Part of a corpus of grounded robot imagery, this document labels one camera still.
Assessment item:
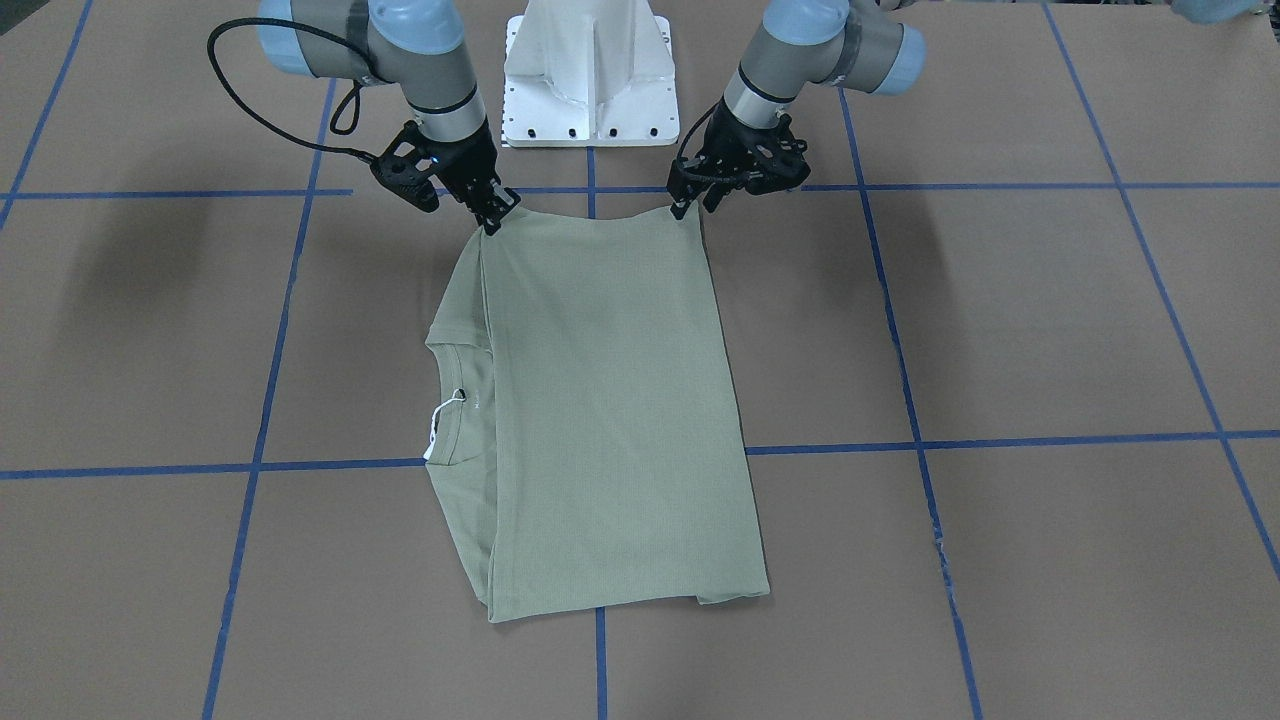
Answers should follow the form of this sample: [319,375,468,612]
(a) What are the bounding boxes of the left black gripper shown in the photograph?
[666,100,791,222]

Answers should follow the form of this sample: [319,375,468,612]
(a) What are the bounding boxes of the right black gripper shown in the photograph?
[420,128,521,236]

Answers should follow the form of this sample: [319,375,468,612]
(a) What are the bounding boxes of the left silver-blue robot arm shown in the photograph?
[666,1,927,220]

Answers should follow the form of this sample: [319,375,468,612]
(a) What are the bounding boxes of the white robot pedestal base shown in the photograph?
[500,1,681,149]

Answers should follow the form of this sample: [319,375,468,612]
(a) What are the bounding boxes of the olive green long-sleeve shirt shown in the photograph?
[422,208,771,624]

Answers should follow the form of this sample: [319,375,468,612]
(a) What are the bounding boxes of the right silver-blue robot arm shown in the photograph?
[259,1,520,234]

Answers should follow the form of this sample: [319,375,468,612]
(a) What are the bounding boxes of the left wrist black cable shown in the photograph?
[676,100,801,191]

